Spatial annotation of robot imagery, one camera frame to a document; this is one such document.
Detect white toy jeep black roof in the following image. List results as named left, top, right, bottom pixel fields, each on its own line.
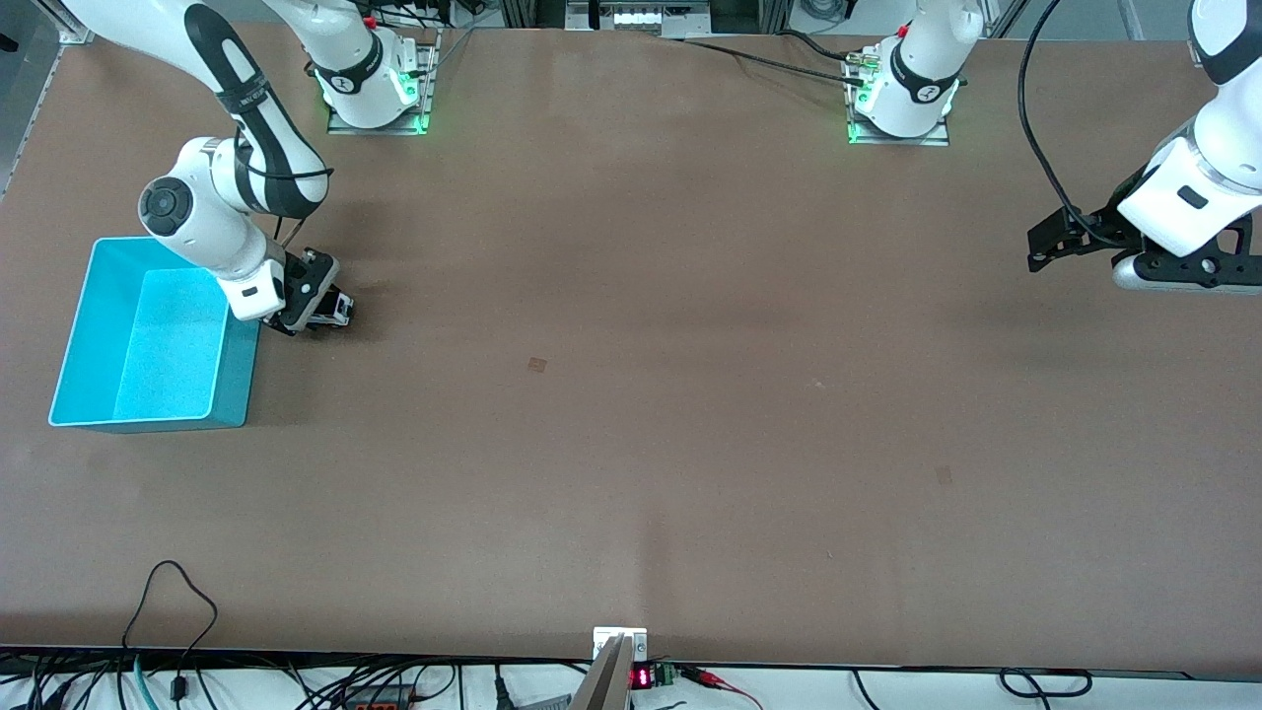
left=308, top=288, right=357, bottom=331

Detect cyan plastic bin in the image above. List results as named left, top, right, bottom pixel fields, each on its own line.
left=48, top=237, right=263, bottom=433

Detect silver metal rack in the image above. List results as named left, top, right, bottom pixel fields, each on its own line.
left=565, top=0, right=713, bottom=38

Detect red clip lead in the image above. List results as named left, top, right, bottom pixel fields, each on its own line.
left=678, top=666, right=765, bottom=710

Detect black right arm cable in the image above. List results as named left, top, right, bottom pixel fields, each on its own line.
left=232, top=148, right=336, bottom=248

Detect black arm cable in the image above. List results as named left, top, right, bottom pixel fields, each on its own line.
left=232, top=148, right=336, bottom=248
left=1017, top=0, right=1125, bottom=248

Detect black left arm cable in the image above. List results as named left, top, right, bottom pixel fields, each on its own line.
left=1017, top=0, right=1125, bottom=248

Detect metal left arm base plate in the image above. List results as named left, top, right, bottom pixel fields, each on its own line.
left=845, top=59, right=952, bottom=148

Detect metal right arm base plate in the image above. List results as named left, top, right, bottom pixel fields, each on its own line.
left=326, top=28, right=442, bottom=137

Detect thin black looped cable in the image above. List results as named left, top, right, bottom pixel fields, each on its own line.
left=122, top=560, right=220, bottom=703

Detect short black table cable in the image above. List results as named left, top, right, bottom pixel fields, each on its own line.
left=777, top=30, right=869, bottom=62

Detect long black table cable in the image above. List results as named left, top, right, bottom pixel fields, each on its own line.
left=680, top=37, right=869, bottom=90

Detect black equipment frame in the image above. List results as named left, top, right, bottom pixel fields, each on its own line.
left=501, top=0, right=568, bottom=29

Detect tangled black cables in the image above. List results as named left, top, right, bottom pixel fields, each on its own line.
left=0, top=651, right=124, bottom=710
left=286, top=661, right=464, bottom=710

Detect black coiled cable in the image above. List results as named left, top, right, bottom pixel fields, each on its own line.
left=998, top=668, right=1095, bottom=699

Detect white mount plate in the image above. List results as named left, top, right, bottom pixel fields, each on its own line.
left=593, top=626, right=649, bottom=664

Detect grey camera mount bar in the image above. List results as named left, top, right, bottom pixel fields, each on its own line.
left=569, top=634, right=633, bottom=710

